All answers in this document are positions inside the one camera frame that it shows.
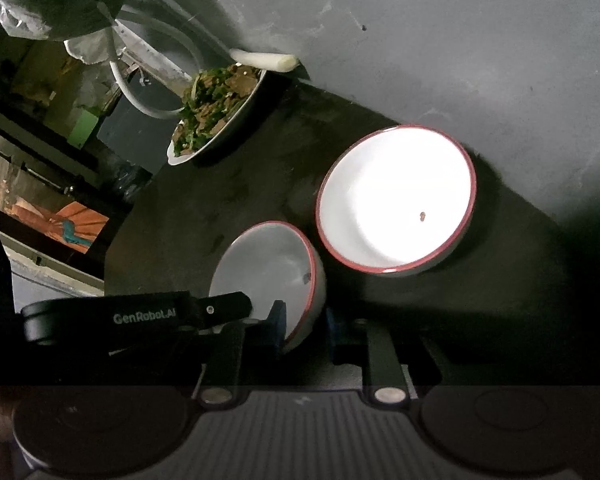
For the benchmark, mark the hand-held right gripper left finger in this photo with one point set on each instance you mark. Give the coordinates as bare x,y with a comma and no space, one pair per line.
276,327

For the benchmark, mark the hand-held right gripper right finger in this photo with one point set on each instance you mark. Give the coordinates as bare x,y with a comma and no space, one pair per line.
334,335

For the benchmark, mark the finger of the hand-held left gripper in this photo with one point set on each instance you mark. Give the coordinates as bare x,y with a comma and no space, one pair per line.
222,306

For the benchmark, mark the white bowl red rim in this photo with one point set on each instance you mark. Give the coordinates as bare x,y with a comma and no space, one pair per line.
395,195
270,270

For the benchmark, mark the grey cabinet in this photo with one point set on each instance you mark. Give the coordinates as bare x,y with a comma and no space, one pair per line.
125,127

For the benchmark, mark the green box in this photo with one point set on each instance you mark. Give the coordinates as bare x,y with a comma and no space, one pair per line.
82,127

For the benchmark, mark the white plate with stir-fry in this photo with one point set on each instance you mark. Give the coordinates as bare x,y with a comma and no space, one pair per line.
215,105

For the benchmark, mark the white scallion stalk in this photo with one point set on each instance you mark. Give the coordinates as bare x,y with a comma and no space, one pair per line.
265,60

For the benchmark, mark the orange printed wall poster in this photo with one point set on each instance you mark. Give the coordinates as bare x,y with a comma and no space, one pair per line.
45,210

